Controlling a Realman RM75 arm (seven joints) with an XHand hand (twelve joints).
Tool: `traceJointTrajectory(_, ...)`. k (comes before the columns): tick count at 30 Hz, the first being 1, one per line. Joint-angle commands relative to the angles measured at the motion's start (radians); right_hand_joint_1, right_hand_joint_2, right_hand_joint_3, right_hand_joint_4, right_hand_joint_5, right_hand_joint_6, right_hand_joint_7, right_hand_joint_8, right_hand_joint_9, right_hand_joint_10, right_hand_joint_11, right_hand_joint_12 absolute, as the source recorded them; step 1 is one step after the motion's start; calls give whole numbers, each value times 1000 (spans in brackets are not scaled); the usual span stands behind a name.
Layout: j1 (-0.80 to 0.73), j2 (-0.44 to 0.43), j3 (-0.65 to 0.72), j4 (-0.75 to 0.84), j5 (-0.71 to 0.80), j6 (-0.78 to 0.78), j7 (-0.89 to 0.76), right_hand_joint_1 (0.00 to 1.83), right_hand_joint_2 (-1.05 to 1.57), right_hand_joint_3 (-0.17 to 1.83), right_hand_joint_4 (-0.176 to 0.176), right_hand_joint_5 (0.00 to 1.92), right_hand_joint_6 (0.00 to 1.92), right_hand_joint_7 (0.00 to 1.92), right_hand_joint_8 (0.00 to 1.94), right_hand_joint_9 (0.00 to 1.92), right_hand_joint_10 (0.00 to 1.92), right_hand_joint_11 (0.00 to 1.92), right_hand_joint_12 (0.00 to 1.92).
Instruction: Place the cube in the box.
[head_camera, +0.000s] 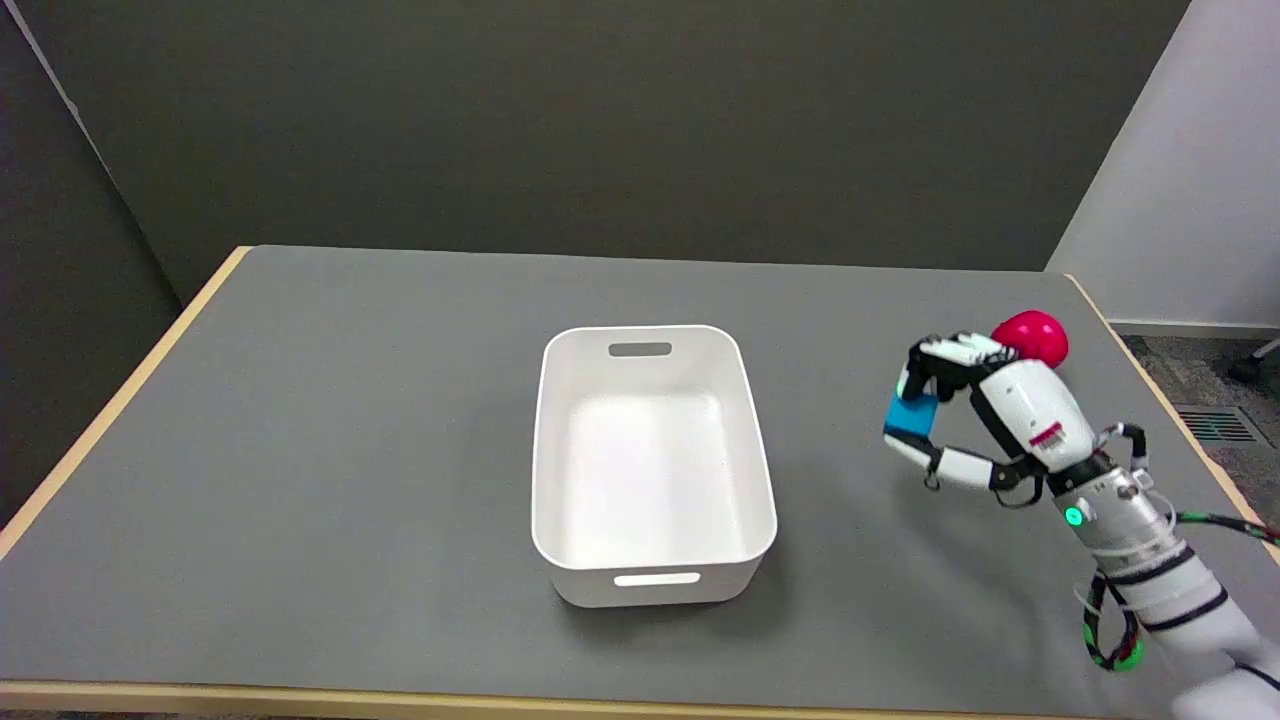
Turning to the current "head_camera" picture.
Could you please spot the black chair base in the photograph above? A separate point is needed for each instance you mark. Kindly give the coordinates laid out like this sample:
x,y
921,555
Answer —
x,y
1258,363

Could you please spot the red ball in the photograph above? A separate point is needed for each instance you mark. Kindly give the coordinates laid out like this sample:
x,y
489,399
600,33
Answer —
x,y
1035,335

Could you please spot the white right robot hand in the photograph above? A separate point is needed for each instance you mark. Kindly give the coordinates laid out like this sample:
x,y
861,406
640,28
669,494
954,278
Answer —
x,y
1030,410

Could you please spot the blue cube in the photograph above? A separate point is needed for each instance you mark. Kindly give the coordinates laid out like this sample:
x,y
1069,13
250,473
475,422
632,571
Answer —
x,y
912,414

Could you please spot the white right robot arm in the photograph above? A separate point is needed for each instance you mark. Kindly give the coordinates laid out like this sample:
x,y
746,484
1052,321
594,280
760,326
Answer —
x,y
1160,565

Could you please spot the white plastic box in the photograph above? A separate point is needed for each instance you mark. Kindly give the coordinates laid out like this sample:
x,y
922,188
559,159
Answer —
x,y
650,465

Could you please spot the floor vent grille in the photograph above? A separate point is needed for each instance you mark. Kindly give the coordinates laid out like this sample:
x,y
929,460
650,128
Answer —
x,y
1215,425

